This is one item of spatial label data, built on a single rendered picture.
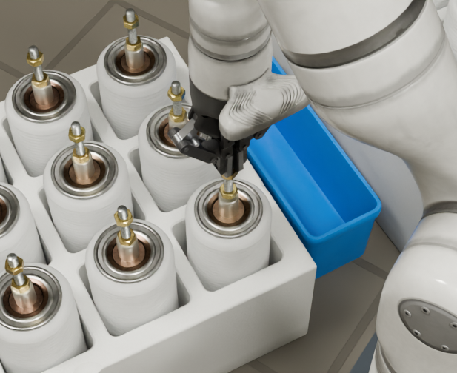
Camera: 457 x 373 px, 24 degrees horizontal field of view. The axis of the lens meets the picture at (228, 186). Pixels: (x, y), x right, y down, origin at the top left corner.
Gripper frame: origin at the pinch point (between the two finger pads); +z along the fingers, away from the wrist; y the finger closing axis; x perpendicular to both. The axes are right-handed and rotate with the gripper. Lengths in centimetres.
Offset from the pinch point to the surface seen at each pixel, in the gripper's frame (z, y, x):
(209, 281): 19.2, 4.0, 2.3
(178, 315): 17.5, 9.6, 4.9
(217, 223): 10.1, 2.0, 0.8
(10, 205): 10.1, 20.2, -13.0
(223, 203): 7.7, 1.0, 0.3
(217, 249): 11.1, 3.4, 3.0
